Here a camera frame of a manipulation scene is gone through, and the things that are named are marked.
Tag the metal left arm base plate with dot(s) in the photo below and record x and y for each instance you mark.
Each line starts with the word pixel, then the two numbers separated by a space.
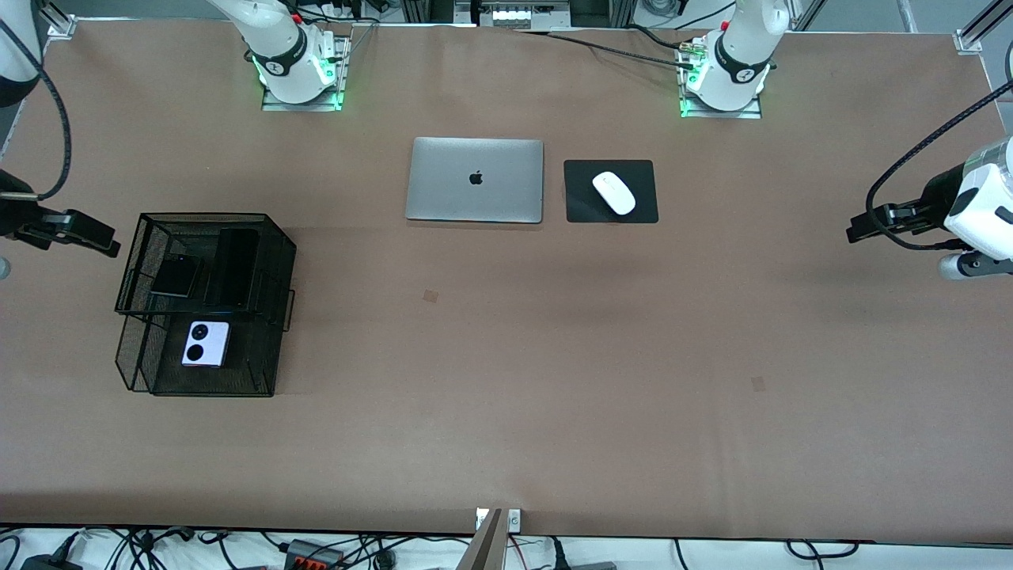
pixel 720 114

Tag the black mouse pad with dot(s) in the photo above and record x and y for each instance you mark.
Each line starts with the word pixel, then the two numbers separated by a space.
pixel 582 198

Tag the white computer mouse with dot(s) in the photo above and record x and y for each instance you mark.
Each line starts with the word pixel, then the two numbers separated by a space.
pixel 614 193

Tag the lilac flip phone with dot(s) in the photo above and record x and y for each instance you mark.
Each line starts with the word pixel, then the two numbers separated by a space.
pixel 206 344

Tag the large paper table cover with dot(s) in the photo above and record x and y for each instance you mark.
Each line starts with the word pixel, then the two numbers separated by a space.
pixel 506 435

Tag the black power strip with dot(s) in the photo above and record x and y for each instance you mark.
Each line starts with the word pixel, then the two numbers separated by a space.
pixel 313 554

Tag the black flip phone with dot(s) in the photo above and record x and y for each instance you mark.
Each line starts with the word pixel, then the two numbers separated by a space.
pixel 176 277

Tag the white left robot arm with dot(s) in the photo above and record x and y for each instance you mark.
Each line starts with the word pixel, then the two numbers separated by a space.
pixel 736 55

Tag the white post bracket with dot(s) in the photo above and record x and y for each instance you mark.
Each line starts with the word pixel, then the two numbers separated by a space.
pixel 514 519

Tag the grey camera post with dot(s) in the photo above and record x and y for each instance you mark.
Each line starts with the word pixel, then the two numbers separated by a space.
pixel 484 546

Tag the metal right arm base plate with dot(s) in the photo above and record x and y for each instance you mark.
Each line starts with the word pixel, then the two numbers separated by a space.
pixel 301 105

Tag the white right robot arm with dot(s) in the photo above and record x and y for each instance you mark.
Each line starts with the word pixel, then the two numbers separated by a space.
pixel 289 55

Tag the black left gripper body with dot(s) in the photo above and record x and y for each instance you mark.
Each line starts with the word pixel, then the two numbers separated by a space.
pixel 939 195

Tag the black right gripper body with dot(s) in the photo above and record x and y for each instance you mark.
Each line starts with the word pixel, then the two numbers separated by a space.
pixel 14 217

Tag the black power adapter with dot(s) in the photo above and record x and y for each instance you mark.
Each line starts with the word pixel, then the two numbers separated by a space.
pixel 47 564

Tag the control box with connectors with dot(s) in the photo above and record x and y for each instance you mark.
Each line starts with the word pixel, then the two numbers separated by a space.
pixel 514 14

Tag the silver closed laptop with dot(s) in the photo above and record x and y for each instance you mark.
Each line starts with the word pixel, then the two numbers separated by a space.
pixel 443 174

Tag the long black smartphone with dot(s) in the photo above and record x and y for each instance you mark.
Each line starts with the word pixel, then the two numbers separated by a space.
pixel 233 269

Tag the aluminium frame profile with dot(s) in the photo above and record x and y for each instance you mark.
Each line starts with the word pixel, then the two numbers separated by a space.
pixel 969 39
pixel 59 28

